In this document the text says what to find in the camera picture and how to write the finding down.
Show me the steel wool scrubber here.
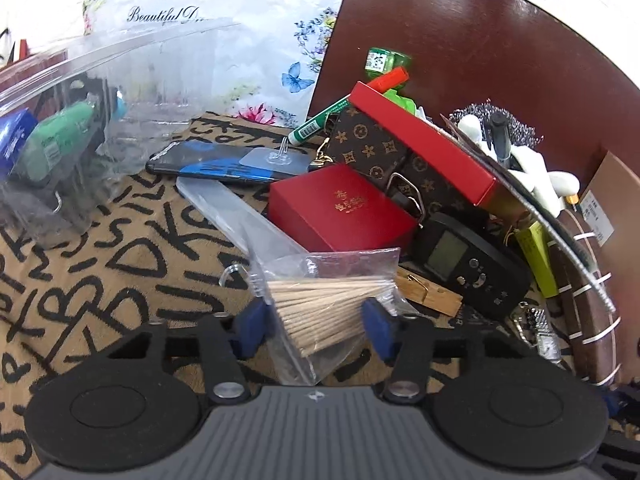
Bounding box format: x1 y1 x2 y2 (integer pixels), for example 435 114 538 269
449 101 547 150

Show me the clear plastic bag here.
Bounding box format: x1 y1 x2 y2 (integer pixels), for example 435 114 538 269
175 176 302 272

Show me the reddish brown box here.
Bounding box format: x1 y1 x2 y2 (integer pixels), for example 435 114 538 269
0 49 69 92

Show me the olive green box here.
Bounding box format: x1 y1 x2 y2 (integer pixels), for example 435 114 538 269
514 219 559 299

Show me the black and blue smartphone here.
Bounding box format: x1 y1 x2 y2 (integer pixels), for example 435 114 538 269
145 139 312 187

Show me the clear plastic bin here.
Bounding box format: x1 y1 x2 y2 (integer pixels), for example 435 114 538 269
0 16 242 250

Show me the square red gift box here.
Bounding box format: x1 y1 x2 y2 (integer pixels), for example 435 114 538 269
268 163 419 257

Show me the brown checked glasses case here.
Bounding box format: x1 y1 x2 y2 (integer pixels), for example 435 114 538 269
546 206 624 387

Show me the blue packet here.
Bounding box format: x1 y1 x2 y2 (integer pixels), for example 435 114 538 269
0 109 40 182

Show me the brown monogram wallet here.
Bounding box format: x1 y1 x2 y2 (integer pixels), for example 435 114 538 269
319 109 482 217

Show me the metal keychain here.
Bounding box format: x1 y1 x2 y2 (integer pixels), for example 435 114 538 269
519 304 562 362

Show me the long red box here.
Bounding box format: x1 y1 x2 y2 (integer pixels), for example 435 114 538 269
349 81 502 208

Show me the black digital device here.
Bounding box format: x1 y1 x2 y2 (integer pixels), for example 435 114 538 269
411 211 533 322

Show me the green marker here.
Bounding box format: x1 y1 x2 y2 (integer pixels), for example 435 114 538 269
286 96 352 148

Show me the bag of toothpicks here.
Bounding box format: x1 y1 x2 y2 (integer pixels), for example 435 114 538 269
249 247 402 387

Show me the floral plastic bag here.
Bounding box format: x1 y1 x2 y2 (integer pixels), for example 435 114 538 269
81 0 357 127

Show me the wooden clip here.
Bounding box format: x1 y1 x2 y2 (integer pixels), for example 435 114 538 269
394 265 464 318

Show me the white glove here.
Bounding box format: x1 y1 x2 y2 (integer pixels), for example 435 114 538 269
456 113 579 212

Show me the small green bottle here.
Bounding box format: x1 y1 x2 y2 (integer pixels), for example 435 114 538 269
366 46 414 79

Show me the beige cardboard box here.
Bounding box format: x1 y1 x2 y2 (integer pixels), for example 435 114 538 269
579 149 640 267

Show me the black pen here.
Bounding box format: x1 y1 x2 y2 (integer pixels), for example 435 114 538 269
486 111 512 169

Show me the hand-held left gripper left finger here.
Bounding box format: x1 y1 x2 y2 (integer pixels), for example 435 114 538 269
102 301 274 406

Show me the letter-print desktop cloth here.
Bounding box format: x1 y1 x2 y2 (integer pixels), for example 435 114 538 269
0 112 640 480

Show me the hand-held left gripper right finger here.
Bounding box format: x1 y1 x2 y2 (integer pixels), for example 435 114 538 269
361 298 534 404

